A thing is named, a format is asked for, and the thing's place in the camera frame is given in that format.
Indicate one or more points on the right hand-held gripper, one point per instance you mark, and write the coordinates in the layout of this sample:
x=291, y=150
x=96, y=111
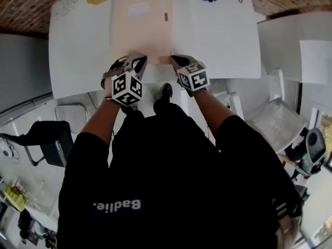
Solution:
x=195, y=79

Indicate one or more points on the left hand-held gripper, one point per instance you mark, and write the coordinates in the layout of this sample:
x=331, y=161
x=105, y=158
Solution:
x=127, y=88

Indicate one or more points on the beige folder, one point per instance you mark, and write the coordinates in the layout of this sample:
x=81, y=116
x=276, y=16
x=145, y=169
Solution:
x=140, y=32

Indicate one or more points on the person's right forearm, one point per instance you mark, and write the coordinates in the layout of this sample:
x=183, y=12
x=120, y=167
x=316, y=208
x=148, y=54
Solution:
x=212, y=110

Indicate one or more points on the person's left forearm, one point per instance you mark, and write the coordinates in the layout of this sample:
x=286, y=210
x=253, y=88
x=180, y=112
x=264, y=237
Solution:
x=99, y=118

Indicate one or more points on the person's left hand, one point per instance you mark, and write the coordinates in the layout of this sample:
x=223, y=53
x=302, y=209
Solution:
x=107, y=83

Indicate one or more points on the person's right black shoe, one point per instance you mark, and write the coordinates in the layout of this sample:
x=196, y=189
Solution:
x=166, y=91

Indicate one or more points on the person's black shoe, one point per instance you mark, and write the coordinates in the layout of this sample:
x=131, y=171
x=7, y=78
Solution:
x=129, y=109
x=166, y=91

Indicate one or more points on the person's left black shoe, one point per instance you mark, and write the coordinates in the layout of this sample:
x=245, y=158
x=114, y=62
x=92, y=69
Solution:
x=129, y=109

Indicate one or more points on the clear glass cup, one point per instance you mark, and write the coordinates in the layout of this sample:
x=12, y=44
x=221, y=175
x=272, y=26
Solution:
x=66, y=5

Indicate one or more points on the white shelf unit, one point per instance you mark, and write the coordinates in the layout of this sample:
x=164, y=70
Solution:
x=285, y=48

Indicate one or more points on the person's black clothing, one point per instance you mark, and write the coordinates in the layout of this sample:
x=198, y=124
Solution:
x=168, y=170

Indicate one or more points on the white mesh chair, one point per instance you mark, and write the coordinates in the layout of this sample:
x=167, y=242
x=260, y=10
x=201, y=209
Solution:
x=277, y=123

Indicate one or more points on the black chair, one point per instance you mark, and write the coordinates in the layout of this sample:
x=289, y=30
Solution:
x=54, y=139

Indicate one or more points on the grey cabinet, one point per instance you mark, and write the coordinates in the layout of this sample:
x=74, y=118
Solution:
x=23, y=71

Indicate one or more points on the window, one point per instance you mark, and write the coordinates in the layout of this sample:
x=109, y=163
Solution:
x=325, y=124

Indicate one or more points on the white round device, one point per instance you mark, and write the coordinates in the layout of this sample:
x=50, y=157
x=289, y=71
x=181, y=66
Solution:
x=5, y=152

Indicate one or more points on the yellow-green rack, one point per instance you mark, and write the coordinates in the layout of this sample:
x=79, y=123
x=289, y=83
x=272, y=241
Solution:
x=15, y=197

